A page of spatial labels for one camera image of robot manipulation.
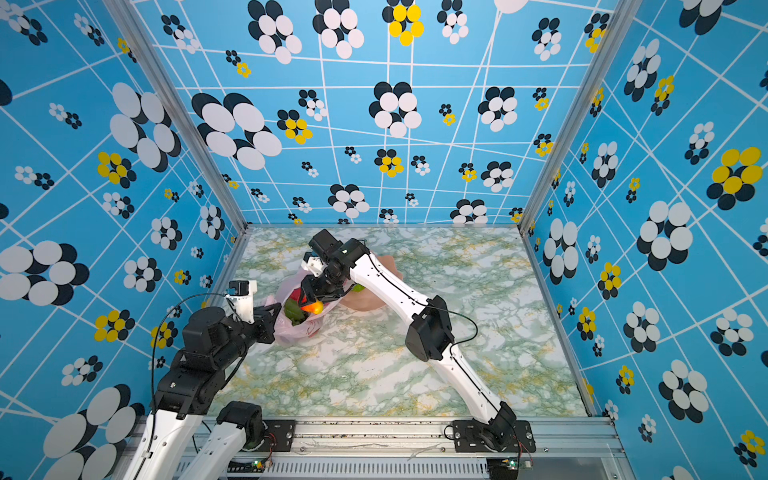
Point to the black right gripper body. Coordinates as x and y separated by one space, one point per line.
328 286

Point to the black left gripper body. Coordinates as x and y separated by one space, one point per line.
259 330

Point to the orange yellow mango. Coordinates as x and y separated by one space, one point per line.
315 308

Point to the pink printed plastic bag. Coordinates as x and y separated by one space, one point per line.
295 323

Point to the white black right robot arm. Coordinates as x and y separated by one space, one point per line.
334 267

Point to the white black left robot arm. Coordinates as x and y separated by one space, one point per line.
213 342

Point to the pink scalloped fruit bowl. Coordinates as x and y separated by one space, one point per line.
376 273

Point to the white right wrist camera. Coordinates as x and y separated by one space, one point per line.
313 264

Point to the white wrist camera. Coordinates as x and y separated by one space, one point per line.
240 296
313 264

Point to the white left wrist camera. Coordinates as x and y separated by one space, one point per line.
240 296

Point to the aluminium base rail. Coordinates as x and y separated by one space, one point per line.
378 448

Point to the aluminium frame post left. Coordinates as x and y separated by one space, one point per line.
128 23

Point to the aluminium frame post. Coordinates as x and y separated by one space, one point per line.
128 23
620 22

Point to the aluminium frame post right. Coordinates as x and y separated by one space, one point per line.
620 22

